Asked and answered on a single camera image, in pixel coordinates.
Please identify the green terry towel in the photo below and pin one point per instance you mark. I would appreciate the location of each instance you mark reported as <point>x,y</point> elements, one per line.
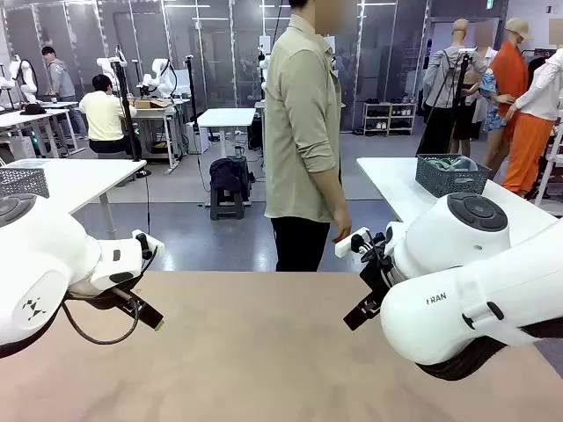
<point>440,163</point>

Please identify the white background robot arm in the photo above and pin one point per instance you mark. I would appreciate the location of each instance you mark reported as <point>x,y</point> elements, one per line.
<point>163,77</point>
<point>264,61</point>
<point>105,66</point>
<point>26,77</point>

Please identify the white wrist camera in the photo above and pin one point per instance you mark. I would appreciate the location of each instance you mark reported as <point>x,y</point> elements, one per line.
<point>156,247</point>
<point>345,246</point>

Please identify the person in floral shirt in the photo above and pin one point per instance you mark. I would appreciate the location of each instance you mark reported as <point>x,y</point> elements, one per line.
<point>490,83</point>

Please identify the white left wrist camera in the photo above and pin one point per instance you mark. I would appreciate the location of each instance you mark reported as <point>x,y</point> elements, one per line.
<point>156,247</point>

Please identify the person's right forearm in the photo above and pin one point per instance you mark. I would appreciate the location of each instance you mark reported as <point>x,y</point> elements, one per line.
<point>336,189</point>

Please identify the mannequin in grey shirt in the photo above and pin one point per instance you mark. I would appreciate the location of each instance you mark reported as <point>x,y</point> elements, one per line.
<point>444,74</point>

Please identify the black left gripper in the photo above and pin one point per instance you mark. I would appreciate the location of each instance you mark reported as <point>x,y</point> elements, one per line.
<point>123,299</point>

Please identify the white lab desk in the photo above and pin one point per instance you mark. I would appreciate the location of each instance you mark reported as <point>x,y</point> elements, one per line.
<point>26,118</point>
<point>154,112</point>

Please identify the person in beige shirt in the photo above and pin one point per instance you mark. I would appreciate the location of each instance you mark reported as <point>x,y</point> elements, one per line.
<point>299,132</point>

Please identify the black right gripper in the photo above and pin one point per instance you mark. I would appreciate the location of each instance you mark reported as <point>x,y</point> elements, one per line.
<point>378,281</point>

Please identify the steel travel mug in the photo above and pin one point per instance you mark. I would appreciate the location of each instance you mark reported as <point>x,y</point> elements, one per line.
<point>239,153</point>

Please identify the black hat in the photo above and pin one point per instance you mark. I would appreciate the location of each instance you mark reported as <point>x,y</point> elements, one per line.
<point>33,110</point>

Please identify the person's right hand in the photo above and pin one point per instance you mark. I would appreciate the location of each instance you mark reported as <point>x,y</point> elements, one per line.
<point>344,224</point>

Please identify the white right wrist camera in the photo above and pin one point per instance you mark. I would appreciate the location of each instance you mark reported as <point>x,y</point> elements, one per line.
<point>345,246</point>

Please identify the white standing desk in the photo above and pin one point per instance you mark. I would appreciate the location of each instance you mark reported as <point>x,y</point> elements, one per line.
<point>226,116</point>

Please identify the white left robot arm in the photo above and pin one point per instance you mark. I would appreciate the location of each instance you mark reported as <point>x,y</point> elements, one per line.
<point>39,255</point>

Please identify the white shoe rack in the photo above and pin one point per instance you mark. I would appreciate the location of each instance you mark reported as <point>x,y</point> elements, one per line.
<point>389,118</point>

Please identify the black camera stand pole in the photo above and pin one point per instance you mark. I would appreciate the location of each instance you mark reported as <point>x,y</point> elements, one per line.
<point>127,110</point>
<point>191,96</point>

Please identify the brown cardboard box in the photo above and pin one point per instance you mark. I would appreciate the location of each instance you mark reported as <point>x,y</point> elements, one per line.
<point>151,104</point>

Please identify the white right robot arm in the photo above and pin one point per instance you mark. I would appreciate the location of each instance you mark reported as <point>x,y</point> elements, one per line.
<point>462,246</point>

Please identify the mannequin in orange jacket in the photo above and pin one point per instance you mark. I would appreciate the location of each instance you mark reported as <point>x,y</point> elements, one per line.
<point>512,70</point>

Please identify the man in grey hoodie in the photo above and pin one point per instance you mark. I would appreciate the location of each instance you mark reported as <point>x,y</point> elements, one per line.
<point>61,79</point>

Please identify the grey perforated plastic basket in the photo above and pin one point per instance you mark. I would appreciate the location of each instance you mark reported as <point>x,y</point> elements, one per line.
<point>444,182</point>
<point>22,182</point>

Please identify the seated person in cream shirt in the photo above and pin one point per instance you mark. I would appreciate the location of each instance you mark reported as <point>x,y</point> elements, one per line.
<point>105,114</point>

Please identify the black tripod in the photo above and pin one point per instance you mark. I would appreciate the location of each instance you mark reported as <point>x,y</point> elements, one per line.
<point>462,74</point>

